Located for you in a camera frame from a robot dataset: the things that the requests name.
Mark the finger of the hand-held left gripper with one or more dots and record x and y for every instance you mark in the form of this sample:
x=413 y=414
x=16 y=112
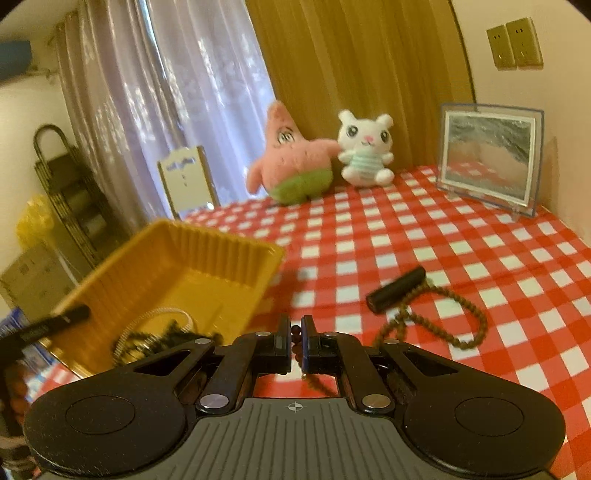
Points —
x=69 y=316

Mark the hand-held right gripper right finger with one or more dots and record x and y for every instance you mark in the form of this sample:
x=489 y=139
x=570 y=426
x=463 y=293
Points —
x=308 y=355

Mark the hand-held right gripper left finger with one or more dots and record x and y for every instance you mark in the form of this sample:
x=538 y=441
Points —
x=284 y=346

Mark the yellow ribbed plastic tray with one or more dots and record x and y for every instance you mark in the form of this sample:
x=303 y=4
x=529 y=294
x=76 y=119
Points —
x=184 y=272

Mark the blue box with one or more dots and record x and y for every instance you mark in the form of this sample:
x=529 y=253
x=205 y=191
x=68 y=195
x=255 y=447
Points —
x=37 y=357

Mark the brown cardboard box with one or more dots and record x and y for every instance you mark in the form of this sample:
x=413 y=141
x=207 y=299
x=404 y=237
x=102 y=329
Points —
x=32 y=277

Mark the yellow plastic bag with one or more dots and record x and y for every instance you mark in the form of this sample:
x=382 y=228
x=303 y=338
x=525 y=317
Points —
x=34 y=221

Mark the folded dark metal rack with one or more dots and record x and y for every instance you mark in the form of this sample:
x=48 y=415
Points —
x=74 y=194

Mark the red white checked tablecloth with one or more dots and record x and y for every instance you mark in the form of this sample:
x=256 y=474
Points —
x=392 y=240

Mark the white wooden chair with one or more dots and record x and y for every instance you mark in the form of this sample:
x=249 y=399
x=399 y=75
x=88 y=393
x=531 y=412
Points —
x=184 y=180

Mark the pink starfish plush toy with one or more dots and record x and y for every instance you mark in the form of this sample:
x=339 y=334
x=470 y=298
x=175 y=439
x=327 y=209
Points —
x=295 y=161

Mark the white bunny plush toy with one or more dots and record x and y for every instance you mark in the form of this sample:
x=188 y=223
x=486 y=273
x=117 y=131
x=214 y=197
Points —
x=364 y=152

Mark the purple sheer patterned curtain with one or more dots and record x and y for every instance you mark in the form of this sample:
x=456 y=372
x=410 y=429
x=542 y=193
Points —
x=161 y=92

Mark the clear framed sand picture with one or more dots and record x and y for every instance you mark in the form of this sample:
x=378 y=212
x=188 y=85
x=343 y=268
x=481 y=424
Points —
x=489 y=157

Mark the wooden door panel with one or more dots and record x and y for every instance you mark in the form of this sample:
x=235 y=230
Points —
x=360 y=69

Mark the blue wall-mounted object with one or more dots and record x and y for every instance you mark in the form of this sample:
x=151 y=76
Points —
x=14 y=60

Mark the gold wall socket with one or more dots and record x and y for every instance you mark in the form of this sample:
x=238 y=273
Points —
x=524 y=41
x=501 y=46

